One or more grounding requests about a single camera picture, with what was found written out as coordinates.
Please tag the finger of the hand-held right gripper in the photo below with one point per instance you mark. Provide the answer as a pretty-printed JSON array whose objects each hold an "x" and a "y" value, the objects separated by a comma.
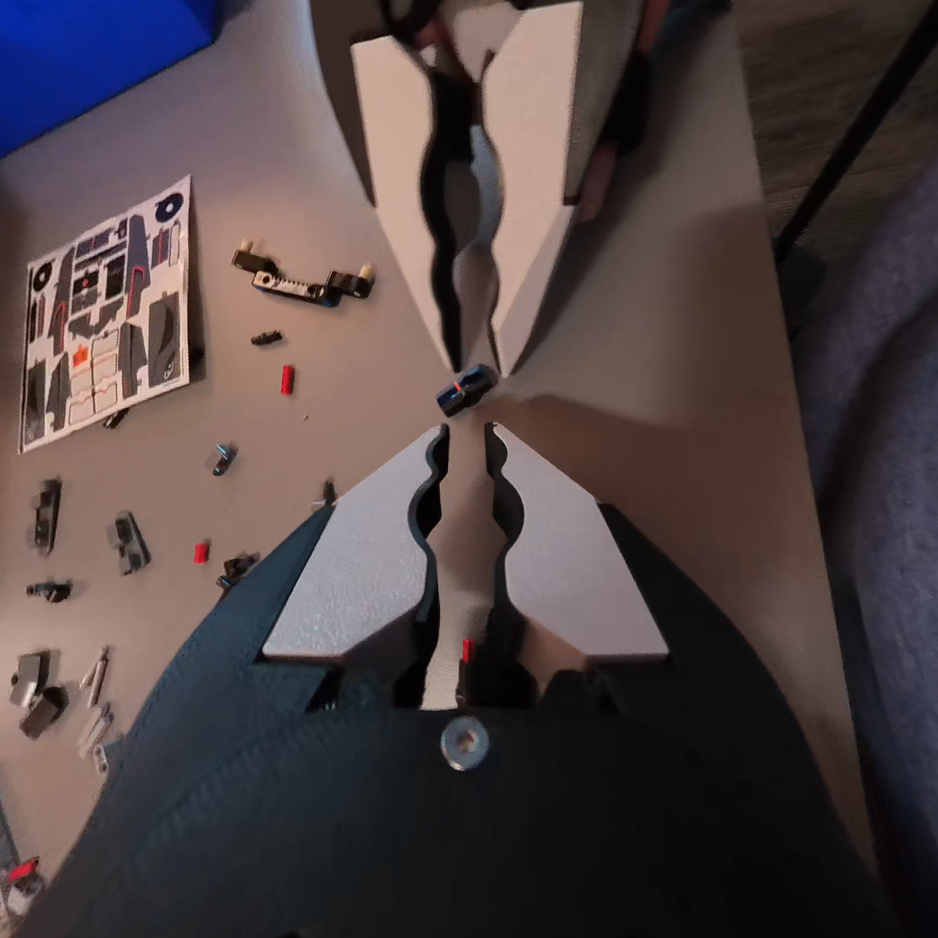
[
  {"x": 539, "y": 183},
  {"x": 396, "y": 161}
]

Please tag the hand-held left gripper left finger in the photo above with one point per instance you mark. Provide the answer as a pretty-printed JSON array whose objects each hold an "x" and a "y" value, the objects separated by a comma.
[{"x": 352, "y": 579}]

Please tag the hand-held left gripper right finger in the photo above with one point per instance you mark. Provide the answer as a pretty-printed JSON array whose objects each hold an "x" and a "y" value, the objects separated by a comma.
[{"x": 579, "y": 579}]

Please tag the black lego piece red stripe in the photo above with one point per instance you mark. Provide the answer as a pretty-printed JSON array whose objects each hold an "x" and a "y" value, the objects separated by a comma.
[{"x": 465, "y": 392}]

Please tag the dark grey lego piece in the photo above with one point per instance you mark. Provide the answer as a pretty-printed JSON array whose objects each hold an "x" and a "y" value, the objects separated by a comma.
[{"x": 326, "y": 495}]

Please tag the black lego axle red tip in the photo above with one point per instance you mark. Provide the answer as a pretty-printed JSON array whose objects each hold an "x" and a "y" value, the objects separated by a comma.
[{"x": 464, "y": 670}]

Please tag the black lego assembly tan pins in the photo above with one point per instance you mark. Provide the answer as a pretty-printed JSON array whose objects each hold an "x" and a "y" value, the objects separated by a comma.
[{"x": 300, "y": 284}]

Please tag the red lego connector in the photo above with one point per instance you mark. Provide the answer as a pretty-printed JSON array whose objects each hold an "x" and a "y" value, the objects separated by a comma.
[{"x": 287, "y": 379}]

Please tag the black lego pin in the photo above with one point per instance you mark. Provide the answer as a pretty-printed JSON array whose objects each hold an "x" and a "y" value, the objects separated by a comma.
[{"x": 266, "y": 338}]

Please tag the grey black lego assembly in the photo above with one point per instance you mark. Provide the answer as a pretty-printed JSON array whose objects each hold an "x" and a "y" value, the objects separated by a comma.
[{"x": 129, "y": 544}]

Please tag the grey lego rod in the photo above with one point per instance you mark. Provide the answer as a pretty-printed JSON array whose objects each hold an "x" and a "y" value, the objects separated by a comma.
[
  {"x": 95, "y": 729},
  {"x": 95, "y": 675}
]

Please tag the small black lego piece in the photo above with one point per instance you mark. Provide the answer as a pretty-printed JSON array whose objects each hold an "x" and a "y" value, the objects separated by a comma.
[{"x": 116, "y": 418}]

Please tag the light grey lego beam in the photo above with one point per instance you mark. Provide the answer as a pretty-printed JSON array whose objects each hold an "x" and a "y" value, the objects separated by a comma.
[{"x": 108, "y": 755}]

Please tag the black lego connector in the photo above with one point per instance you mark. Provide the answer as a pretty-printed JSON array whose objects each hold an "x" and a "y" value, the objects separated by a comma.
[{"x": 50, "y": 590}]

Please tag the long black lego piece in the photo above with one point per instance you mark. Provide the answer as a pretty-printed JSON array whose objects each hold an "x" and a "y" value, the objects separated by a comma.
[{"x": 48, "y": 517}]

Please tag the lego sticker sheet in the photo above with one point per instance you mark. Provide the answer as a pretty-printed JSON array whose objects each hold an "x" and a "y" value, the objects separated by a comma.
[{"x": 110, "y": 315}]

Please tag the black lego block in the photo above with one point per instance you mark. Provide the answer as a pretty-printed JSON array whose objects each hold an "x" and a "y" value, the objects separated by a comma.
[{"x": 45, "y": 712}]

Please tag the grey lego block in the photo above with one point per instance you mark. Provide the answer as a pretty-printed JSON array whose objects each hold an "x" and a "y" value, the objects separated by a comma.
[{"x": 28, "y": 678}]

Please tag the red grey lego piece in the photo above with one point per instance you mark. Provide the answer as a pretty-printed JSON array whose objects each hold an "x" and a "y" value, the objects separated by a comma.
[{"x": 20, "y": 883}]

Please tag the person's right hand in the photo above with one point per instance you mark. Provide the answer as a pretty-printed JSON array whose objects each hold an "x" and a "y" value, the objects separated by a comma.
[{"x": 597, "y": 187}]

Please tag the dark blue cloth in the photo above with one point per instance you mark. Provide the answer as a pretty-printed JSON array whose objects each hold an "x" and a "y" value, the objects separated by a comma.
[{"x": 872, "y": 549}]

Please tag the black metal bar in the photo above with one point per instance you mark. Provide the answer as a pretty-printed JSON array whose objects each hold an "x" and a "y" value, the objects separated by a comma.
[{"x": 850, "y": 132}]

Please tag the blue box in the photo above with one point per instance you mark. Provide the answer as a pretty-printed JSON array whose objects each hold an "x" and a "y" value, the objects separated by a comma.
[{"x": 88, "y": 58}]

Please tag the black lego bracket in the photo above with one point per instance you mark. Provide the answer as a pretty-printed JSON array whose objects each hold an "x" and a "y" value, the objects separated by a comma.
[{"x": 236, "y": 570}]

